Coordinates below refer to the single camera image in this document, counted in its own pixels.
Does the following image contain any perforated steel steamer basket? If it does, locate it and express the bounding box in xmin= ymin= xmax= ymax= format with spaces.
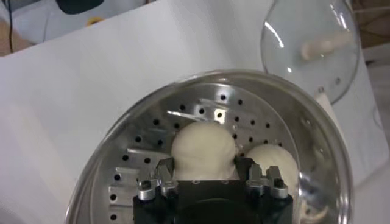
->
xmin=63 ymin=69 xmax=354 ymax=224

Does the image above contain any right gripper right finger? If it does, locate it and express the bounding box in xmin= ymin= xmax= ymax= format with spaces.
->
xmin=233 ymin=155 xmax=289 ymax=200

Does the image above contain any dark robot base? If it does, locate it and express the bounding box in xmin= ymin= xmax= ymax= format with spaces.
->
xmin=55 ymin=0 xmax=105 ymax=15

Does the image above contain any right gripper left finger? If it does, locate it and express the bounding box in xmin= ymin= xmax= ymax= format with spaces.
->
xmin=136 ymin=156 xmax=179 ymax=201

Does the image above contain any glass pot lid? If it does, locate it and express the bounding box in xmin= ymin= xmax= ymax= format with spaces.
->
xmin=260 ymin=0 xmax=361 ymax=105

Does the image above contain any white steamed baozi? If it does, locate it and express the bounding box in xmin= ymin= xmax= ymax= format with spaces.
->
xmin=170 ymin=121 xmax=238 ymax=181
xmin=245 ymin=143 xmax=301 ymax=195

